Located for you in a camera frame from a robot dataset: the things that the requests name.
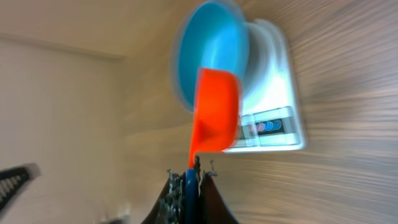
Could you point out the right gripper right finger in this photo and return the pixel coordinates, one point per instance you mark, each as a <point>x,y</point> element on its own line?
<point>212,208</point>

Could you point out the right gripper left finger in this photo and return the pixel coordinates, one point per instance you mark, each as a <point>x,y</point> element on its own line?
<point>170,205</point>

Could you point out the red plastic measuring scoop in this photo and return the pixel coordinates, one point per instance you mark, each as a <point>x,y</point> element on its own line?
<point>216,112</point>

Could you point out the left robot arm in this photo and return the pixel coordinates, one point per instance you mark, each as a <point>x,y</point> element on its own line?
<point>14,180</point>

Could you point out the white digital kitchen scale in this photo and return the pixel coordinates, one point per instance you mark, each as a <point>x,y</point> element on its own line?
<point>270,118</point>

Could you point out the teal plastic bowl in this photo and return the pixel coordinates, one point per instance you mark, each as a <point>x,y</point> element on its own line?
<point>213,35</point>

